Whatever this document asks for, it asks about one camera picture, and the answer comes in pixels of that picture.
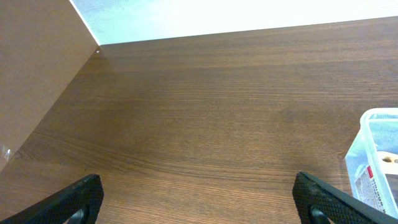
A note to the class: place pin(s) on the orange scraper wooden handle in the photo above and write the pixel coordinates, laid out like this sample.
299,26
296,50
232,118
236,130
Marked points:
388,162

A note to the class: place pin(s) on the clear plastic container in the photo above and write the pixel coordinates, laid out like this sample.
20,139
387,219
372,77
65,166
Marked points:
378,132

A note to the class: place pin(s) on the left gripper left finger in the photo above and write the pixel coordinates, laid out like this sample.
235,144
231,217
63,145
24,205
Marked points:
79,202

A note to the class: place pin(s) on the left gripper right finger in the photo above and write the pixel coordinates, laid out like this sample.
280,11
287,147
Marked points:
319,202

